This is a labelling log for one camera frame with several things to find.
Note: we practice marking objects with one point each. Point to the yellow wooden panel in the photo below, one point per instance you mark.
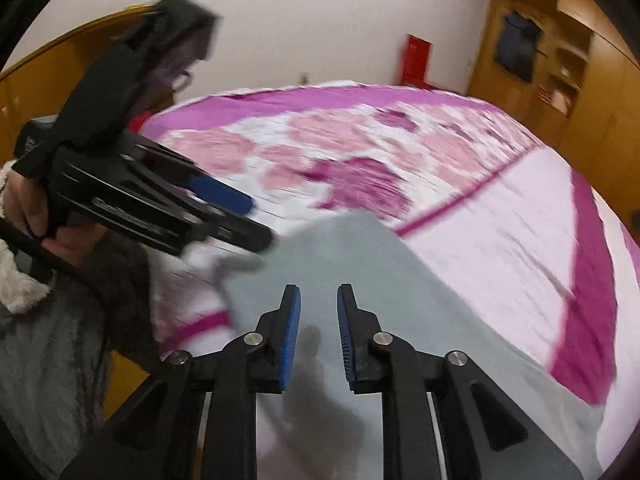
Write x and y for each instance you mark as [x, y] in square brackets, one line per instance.
[50, 70]

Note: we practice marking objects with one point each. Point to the yellow wooden wardrobe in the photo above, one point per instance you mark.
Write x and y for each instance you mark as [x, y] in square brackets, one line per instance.
[595, 110]

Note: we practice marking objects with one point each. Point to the pink floral bedspread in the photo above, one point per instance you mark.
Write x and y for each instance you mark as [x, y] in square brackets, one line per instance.
[500, 240]

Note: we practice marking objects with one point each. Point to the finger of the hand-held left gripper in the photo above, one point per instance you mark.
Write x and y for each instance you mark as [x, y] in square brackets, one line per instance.
[235, 232]
[220, 194]

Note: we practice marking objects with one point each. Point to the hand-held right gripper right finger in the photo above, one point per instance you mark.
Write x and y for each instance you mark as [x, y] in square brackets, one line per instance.
[345, 340]

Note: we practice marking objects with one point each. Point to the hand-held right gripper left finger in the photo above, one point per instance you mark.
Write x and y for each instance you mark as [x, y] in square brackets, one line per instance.
[290, 335]

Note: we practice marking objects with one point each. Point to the red white box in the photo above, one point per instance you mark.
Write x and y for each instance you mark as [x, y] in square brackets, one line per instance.
[555, 99]

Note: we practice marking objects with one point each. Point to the grey pants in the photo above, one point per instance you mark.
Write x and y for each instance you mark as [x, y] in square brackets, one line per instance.
[400, 285]

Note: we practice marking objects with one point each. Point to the person's left forearm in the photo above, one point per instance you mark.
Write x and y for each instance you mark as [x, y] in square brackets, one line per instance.
[20, 292]

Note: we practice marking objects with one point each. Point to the red wall hanging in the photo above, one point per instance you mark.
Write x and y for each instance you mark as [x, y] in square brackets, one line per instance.
[417, 60]

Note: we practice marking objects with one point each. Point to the person's left hand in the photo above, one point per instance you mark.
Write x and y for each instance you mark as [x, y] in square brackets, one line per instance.
[30, 210]

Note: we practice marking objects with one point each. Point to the person's grey fuzzy clothing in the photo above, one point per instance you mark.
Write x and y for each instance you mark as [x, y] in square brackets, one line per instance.
[50, 385]

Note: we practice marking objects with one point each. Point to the dark hanging bag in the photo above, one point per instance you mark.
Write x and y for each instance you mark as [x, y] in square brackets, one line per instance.
[517, 47]

